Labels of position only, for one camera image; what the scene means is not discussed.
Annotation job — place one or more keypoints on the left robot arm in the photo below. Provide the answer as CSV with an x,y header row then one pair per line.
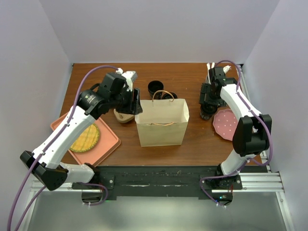
x,y
114,92

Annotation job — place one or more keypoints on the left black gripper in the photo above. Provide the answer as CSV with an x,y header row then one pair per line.
x,y
134,106

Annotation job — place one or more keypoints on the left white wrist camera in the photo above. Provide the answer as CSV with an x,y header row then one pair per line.
x,y
130,77

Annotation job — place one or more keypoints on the pink dotted plate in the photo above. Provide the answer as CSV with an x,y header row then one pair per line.
x,y
225,124

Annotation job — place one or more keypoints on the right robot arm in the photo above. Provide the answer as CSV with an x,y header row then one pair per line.
x,y
252,132

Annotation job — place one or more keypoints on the pink plastic tray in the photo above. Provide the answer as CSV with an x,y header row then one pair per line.
x,y
106,144

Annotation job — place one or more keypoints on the aluminium frame rail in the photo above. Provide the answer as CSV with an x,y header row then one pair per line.
x,y
251,182

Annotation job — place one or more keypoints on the stack of black cups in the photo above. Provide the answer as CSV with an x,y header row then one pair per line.
x,y
155,89

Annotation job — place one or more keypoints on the yellow woven round mat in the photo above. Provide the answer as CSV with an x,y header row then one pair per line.
x,y
87,139

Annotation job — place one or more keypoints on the black coffee cup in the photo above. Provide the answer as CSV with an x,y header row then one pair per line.
x,y
207,111

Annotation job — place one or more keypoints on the brown paper bag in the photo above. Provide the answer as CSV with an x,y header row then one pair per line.
x,y
162,122

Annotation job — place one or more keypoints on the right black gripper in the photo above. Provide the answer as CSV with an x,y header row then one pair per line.
x,y
205,89

